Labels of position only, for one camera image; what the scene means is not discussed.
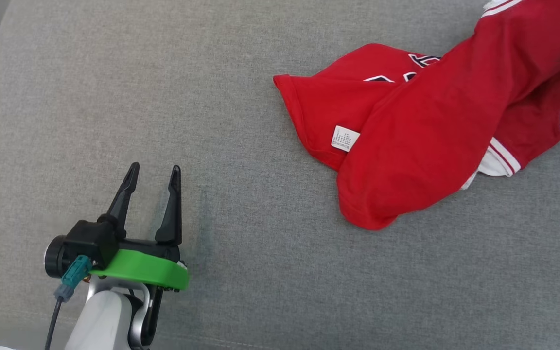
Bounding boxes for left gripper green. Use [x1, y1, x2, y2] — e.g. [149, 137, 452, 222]
[90, 162, 190, 292]

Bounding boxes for red basketball jersey white sleeves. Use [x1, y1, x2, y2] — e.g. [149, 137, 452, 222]
[273, 0, 560, 231]

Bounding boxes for teal left camera connector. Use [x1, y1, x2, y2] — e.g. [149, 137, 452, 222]
[54, 255, 94, 303]

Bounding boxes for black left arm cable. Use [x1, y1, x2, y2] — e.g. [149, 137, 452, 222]
[44, 297, 65, 350]

